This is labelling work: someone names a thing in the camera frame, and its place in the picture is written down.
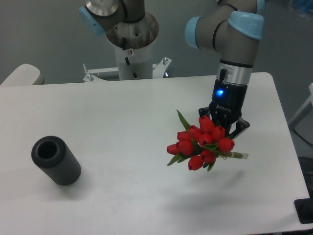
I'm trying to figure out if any black device at table edge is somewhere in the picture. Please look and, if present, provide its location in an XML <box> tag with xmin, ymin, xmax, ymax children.
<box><xmin>294</xmin><ymin>198</ymin><xmax>313</xmax><ymax>224</ymax></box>

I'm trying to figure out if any black cable on pedestal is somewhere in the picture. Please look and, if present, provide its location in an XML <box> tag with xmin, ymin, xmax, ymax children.
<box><xmin>122</xmin><ymin>37</ymin><xmax>139</xmax><ymax>80</ymax></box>

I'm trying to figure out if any white metal base frame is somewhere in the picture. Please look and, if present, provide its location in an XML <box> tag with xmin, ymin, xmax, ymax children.
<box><xmin>83</xmin><ymin>57</ymin><xmax>172</xmax><ymax>83</ymax></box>

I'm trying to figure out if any white chair back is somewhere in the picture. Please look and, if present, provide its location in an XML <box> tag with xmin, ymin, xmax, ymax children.
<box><xmin>0</xmin><ymin>64</ymin><xmax>45</xmax><ymax>87</ymax></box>

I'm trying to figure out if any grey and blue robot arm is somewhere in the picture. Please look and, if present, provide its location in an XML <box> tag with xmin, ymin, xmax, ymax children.
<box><xmin>79</xmin><ymin>0</ymin><xmax>265</xmax><ymax>138</ymax></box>

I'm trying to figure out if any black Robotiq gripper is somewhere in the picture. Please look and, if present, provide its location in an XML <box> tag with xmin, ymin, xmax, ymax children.
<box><xmin>199</xmin><ymin>79</ymin><xmax>250</xmax><ymax>139</ymax></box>

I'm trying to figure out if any white furniture at right edge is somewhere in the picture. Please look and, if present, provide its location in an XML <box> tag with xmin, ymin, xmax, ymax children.
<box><xmin>288</xmin><ymin>83</ymin><xmax>313</xmax><ymax>147</ymax></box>

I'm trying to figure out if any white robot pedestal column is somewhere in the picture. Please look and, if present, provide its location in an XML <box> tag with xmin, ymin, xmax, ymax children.
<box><xmin>105</xmin><ymin>11</ymin><xmax>160</xmax><ymax>81</ymax></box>

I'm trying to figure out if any dark grey ribbed vase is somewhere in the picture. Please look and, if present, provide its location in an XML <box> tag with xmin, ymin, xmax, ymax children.
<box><xmin>31</xmin><ymin>136</ymin><xmax>81</xmax><ymax>186</ymax></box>

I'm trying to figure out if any red tulip bouquet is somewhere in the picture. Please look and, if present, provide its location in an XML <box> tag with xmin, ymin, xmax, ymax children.
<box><xmin>166</xmin><ymin>111</ymin><xmax>248</xmax><ymax>171</ymax></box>

